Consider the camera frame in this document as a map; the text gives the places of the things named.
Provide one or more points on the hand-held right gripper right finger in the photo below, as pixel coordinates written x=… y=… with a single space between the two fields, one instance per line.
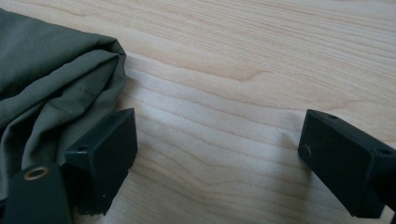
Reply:
x=339 y=161

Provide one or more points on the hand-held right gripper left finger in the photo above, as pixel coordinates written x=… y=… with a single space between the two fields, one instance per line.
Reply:
x=102 y=161

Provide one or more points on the olive green cloth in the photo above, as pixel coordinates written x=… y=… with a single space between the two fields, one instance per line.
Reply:
x=53 y=81

